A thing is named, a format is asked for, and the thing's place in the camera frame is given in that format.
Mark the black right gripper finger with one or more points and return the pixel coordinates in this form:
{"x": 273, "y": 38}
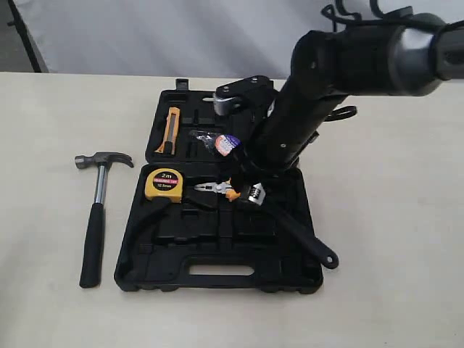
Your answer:
{"x": 245, "y": 172}

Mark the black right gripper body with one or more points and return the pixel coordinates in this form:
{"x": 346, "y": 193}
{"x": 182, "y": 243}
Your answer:
{"x": 281, "y": 137}

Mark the electrical tape roll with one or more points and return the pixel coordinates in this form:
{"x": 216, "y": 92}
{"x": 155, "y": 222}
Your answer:
{"x": 216, "y": 143}

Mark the black adjustable wrench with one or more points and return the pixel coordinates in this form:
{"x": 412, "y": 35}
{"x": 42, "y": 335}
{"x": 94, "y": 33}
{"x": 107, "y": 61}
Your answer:
{"x": 255, "y": 194}

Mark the steel claw hammer black grip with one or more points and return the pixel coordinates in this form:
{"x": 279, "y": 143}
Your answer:
{"x": 91, "y": 271}

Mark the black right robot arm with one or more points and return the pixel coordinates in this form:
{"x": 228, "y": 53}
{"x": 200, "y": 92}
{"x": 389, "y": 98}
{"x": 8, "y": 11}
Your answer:
{"x": 407, "y": 56}

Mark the black plastic tool case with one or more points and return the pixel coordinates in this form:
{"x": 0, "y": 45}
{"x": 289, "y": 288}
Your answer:
{"x": 206, "y": 241}

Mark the yellow tape measure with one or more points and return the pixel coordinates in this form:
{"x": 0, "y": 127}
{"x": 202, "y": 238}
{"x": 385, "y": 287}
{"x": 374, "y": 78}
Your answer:
{"x": 165, "y": 183}

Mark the orange utility knife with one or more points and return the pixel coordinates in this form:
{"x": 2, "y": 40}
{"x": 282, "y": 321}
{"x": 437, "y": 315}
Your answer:
{"x": 171, "y": 132}

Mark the white backdrop cloth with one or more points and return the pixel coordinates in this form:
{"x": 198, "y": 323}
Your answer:
{"x": 206, "y": 39}

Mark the black backdrop stand pole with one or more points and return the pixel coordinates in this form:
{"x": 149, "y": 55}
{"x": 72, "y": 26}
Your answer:
{"x": 19, "y": 25}

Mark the orange handled pliers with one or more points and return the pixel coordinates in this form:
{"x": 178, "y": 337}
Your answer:
{"x": 223, "y": 188}

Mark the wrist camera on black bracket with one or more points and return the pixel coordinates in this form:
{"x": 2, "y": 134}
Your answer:
{"x": 249, "y": 93}

